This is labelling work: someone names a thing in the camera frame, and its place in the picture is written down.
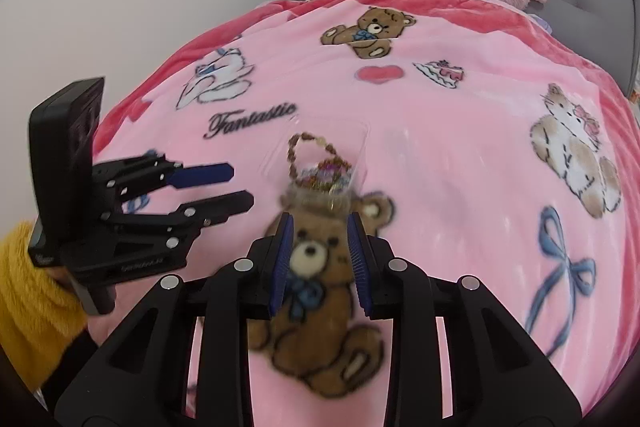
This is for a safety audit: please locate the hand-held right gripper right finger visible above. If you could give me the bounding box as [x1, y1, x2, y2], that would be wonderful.
[347, 212, 583, 427]

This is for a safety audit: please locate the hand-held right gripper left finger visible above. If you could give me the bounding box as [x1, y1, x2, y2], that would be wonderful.
[52, 212, 295, 427]

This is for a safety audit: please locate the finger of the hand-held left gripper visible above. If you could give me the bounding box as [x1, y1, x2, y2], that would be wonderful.
[107, 190, 255, 253]
[94, 154, 235, 204]

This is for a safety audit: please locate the clear plastic box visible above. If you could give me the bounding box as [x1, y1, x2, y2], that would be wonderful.
[261, 119, 372, 214]

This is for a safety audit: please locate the brown wooden bead bracelet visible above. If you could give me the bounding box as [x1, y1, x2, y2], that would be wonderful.
[286, 133, 347, 180]

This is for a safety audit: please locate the purple bead bracelet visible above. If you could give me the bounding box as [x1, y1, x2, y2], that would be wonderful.
[312, 162, 352, 188]

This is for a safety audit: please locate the person's left forearm yellow sleeve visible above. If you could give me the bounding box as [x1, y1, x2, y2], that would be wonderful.
[0, 219, 88, 395]

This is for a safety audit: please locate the pink printed blanket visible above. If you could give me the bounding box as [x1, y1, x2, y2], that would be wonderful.
[30, 0, 640, 427]

